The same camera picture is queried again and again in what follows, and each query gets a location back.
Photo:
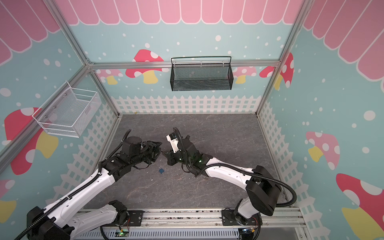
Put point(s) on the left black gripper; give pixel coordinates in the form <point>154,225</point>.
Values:
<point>153,150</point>

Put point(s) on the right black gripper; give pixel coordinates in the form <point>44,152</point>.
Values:
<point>173,156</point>

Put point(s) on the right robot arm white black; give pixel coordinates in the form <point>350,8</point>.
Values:
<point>264,193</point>

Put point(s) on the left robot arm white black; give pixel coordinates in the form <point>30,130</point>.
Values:
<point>61,221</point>

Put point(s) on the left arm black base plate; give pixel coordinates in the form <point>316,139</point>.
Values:
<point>131,218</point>

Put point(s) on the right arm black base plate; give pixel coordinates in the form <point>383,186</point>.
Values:
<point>232,218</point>

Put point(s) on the black mesh wall basket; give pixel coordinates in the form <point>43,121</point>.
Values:
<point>209,73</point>

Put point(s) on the white wire wall basket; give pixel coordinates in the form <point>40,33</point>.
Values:
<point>69,112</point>

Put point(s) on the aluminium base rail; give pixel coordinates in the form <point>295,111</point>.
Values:
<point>186,217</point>

